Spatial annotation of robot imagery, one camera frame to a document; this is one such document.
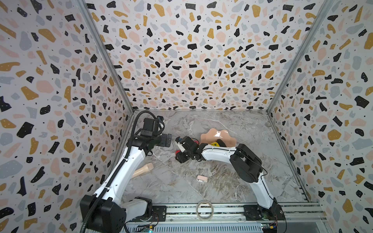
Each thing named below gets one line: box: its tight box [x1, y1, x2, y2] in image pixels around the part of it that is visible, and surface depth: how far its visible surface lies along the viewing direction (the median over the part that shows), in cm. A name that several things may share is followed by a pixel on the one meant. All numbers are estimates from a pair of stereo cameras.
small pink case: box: [196, 175, 209, 183], surface depth 86 cm
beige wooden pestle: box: [131, 162, 154, 179], surface depth 87 cm
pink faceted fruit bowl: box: [200, 128, 237, 148], surface depth 105 cm
